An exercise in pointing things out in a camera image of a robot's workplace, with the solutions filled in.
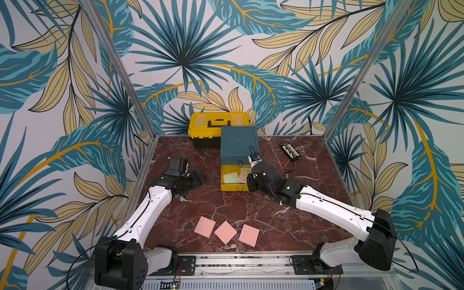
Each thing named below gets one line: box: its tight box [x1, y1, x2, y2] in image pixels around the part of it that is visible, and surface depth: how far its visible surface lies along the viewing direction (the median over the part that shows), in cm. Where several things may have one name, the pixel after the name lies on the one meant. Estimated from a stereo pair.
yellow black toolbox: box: [187, 112, 251, 150], surface depth 105 cm
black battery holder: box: [279, 141, 302, 162], surface depth 112 cm
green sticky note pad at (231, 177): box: [222, 171, 239, 184], surface depth 92 cm
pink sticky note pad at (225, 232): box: [213, 219, 238, 246], surface depth 83 cm
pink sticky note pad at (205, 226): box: [193, 215, 217, 239], surface depth 85 cm
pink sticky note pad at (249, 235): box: [238, 223, 260, 248], surface depth 83 cm
